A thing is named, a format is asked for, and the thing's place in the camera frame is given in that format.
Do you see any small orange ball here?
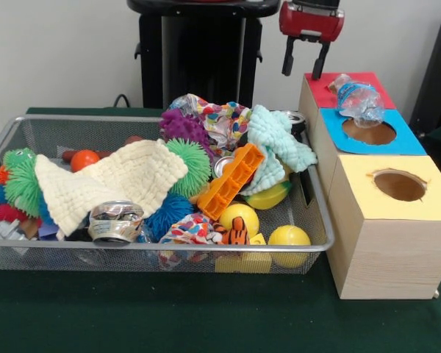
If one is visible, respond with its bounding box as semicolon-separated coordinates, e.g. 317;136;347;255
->
69;149;101;173

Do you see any wooden box with three holes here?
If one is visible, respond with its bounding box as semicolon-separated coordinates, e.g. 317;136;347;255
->
297;71;441;301

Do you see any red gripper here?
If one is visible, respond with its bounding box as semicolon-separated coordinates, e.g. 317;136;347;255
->
279;1;345;81

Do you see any light blue knitted cloth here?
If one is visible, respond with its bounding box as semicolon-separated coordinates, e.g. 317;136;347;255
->
240;104;319;196

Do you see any cream knitted cloth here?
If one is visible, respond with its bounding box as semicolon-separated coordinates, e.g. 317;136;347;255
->
34;139;189;236

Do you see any silver wire mesh bin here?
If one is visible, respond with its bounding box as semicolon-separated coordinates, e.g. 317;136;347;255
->
0;113;335;275

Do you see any green spiky caterpillar toy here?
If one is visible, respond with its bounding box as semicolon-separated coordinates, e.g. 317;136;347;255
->
1;147;41;218

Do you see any orange tiger plush toy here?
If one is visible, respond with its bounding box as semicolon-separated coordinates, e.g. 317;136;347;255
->
212;216;251;246

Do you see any green spiky rubber ball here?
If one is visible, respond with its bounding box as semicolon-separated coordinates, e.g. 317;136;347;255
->
165;138;212;198

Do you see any yellow ball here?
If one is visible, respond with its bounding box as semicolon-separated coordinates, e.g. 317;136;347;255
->
267;224;312;268
219;204;260;236

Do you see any clear plastic bottle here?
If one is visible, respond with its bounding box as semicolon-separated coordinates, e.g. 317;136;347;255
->
329;73;386;129

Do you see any orange toy building brick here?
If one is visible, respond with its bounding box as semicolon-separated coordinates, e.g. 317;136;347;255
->
197;142;266;221

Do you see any crushed silver can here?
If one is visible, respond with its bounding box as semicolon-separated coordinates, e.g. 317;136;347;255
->
87;200;145;246

